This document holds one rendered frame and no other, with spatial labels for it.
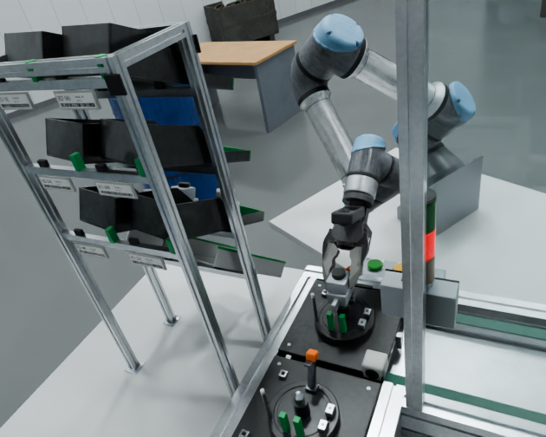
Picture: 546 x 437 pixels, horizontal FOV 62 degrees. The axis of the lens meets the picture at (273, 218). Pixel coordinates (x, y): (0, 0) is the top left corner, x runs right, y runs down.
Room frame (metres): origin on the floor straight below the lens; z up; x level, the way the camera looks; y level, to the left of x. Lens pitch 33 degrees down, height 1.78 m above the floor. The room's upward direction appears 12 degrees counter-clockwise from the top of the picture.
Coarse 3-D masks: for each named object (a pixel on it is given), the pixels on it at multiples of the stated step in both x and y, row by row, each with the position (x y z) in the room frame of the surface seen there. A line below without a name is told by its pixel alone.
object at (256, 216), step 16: (144, 192) 0.84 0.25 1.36; (176, 192) 0.89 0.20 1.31; (144, 208) 0.78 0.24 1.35; (192, 208) 0.76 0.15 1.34; (208, 208) 0.79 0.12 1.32; (224, 208) 0.82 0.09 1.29; (240, 208) 0.95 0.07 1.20; (144, 224) 0.77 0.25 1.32; (160, 224) 0.74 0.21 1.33; (192, 224) 0.75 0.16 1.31; (208, 224) 0.78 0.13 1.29; (224, 224) 0.81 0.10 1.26
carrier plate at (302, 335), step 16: (320, 288) 0.86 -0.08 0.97; (304, 304) 0.82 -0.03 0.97; (304, 320) 0.76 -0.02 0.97; (384, 320) 0.71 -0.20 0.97; (400, 320) 0.71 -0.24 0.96; (288, 336) 0.73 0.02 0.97; (304, 336) 0.71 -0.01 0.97; (320, 336) 0.71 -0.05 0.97; (368, 336) 0.68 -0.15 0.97; (384, 336) 0.67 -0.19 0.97; (288, 352) 0.68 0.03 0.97; (304, 352) 0.67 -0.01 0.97; (320, 352) 0.66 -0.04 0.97; (336, 352) 0.65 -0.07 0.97; (352, 352) 0.64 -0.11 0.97; (384, 352) 0.63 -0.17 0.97; (336, 368) 0.62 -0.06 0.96; (352, 368) 0.60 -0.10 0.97
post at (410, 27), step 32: (416, 0) 0.49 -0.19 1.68; (416, 32) 0.49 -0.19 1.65; (416, 64) 0.49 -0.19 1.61; (416, 96) 0.49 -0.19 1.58; (416, 128) 0.49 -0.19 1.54; (416, 160) 0.49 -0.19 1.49; (416, 192) 0.49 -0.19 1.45; (416, 224) 0.49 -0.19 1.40; (416, 256) 0.49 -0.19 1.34; (416, 288) 0.49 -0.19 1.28; (416, 320) 0.49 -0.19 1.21; (416, 352) 0.49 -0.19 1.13; (416, 384) 0.49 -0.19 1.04
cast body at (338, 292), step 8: (336, 272) 0.73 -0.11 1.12; (344, 272) 0.73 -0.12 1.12; (328, 280) 0.73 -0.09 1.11; (336, 280) 0.72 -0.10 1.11; (344, 280) 0.71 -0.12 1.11; (328, 288) 0.72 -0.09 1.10; (336, 288) 0.71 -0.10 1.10; (344, 288) 0.70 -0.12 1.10; (352, 288) 0.73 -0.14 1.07; (328, 296) 0.72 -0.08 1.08; (336, 296) 0.71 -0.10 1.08; (344, 296) 0.70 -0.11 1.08; (336, 304) 0.69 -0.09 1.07; (344, 304) 0.70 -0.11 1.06
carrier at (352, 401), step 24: (288, 360) 0.66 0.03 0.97; (264, 384) 0.61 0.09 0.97; (288, 384) 0.60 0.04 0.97; (336, 384) 0.57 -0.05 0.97; (360, 384) 0.56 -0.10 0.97; (264, 408) 0.56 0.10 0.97; (288, 408) 0.53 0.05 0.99; (312, 408) 0.52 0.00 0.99; (336, 408) 0.51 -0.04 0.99; (360, 408) 0.51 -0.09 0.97; (240, 432) 0.52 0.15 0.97; (264, 432) 0.51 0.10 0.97; (288, 432) 0.48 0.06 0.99; (312, 432) 0.47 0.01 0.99; (336, 432) 0.47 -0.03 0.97; (360, 432) 0.47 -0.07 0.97
